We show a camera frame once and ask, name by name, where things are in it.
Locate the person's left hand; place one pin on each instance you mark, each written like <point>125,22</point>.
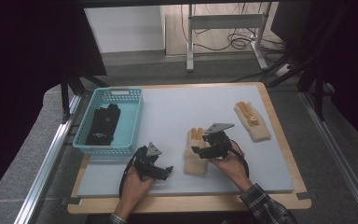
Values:
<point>133,193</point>

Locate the person's right hand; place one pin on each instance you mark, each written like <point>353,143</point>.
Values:
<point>233,169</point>

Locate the grey tape corner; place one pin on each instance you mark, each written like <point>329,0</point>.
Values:
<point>74,201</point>
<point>303,196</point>

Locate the cream knitted glove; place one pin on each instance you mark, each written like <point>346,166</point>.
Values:
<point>194,165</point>
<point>256,127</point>

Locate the white panel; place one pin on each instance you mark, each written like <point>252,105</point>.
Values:
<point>124,29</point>

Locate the light blue plastic basket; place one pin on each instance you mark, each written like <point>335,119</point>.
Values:
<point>127,130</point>

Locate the white metal desk frame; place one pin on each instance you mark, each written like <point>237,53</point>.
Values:
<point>225,21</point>

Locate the aluminium rail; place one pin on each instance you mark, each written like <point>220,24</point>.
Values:
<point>48,161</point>
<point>338,155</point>

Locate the dark curtain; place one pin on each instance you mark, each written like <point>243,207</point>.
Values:
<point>28,62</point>
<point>357,62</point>

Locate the white foam mat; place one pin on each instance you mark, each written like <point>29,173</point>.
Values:
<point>167,124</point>

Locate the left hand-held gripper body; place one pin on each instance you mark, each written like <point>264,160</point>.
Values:
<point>146,161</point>

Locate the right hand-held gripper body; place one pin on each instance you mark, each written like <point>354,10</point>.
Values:
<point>219,143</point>

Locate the black tripod stand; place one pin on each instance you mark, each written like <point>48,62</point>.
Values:
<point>71,87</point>

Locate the black metal stand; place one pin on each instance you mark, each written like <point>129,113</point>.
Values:
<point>318,87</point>

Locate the wooden table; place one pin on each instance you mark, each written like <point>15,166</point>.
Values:
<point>199,205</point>

